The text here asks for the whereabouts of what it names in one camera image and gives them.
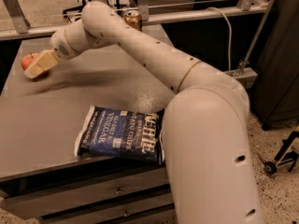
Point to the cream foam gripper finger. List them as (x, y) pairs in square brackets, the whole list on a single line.
[(47, 59)]

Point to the red apple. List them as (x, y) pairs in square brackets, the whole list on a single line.
[(28, 61)]

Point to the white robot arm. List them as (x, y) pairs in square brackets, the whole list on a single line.
[(205, 138)]

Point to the gold soda can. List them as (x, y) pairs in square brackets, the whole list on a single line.
[(133, 19)]

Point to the blue potato chips bag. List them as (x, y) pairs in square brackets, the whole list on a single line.
[(121, 133)]

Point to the grey drawer cabinet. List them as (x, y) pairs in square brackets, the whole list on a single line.
[(41, 177)]

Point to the dark grey cabinet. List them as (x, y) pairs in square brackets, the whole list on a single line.
[(275, 95)]

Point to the black wheeled cart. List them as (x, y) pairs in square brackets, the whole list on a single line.
[(288, 153)]

